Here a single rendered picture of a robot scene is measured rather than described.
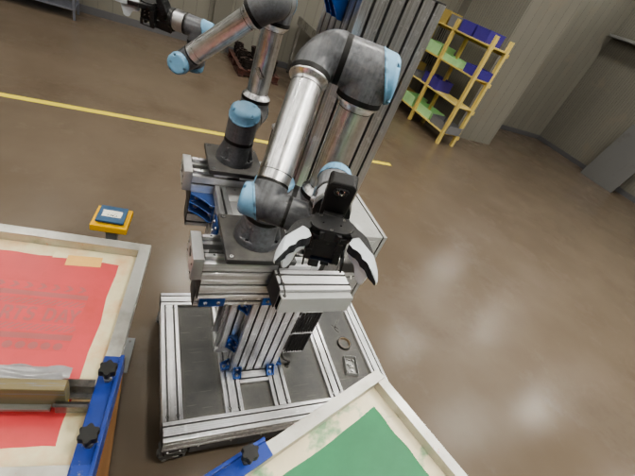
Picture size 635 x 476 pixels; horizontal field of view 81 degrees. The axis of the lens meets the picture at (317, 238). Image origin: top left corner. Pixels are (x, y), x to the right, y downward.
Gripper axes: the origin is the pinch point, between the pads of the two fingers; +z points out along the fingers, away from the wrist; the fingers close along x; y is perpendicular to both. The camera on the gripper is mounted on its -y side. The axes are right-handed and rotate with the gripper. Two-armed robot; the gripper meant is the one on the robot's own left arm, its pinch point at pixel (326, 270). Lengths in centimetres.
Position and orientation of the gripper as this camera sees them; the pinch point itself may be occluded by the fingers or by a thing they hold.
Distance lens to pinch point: 53.4
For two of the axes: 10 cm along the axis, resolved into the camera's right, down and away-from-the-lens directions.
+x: -9.8, -2.2, -0.4
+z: -0.9, 5.8, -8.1
